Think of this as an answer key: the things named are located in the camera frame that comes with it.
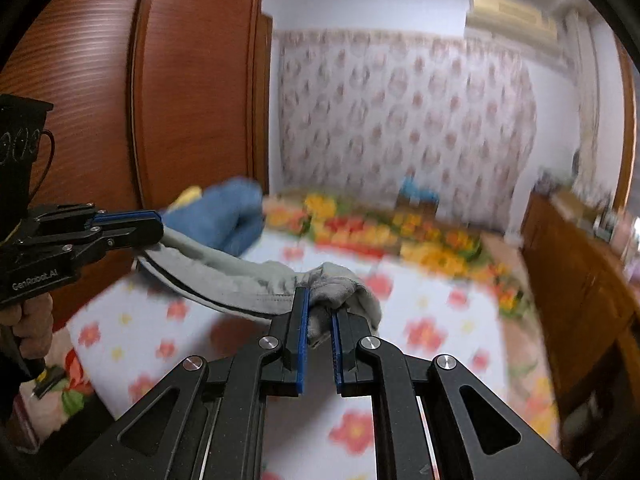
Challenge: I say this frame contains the small cardboard box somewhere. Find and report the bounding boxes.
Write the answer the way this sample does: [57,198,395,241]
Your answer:
[397,192,441,217]

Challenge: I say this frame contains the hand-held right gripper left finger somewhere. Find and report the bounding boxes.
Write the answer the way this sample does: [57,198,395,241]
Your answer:
[59,287,312,480]

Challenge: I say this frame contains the blue cloth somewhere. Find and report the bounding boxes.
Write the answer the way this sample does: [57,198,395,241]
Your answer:
[400,176,438,199]

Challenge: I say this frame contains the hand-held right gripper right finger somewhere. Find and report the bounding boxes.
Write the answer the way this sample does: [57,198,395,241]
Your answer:
[330,310,583,480]

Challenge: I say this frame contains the wooden louvered wardrobe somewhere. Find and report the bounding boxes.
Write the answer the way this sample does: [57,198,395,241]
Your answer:
[0,0,275,331]

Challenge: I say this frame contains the wooden window frame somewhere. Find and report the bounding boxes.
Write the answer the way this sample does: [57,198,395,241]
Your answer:
[612,35,640,211]

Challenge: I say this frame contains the ring patterned wall curtain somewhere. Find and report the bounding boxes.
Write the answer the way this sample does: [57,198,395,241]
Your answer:
[274,29,538,231]

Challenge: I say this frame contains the beige window drape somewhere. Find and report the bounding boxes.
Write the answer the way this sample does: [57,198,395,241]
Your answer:
[565,10,601,181]

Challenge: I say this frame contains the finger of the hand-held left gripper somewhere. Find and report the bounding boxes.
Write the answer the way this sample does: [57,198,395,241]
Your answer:
[90,209,164,232]
[65,222,167,266]

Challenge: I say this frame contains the cream air conditioner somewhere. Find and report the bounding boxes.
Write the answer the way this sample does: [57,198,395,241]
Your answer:
[465,0,558,46]

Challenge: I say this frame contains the person's left hand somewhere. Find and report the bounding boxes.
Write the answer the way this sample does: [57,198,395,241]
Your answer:
[0,292,55,377]

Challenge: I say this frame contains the yellow plush toy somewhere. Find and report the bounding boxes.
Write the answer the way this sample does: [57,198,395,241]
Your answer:
[167,186,203,208]

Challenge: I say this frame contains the folded blue jeans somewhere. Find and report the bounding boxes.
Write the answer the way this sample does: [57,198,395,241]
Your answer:
[162,176,266,256]

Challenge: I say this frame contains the colourful floral blanket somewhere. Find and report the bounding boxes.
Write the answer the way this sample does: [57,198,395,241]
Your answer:
[262,192,533,321]

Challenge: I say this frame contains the grey-green pants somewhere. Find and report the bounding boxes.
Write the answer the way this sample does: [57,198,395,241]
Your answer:
[135,232,383,348]

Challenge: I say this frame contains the long wooden cabinet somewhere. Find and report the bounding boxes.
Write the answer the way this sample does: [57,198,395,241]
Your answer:
[520,192,640,461]

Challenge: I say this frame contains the white flower print bed sheet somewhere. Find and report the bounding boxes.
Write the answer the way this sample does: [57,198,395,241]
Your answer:
[67,232,561,480]

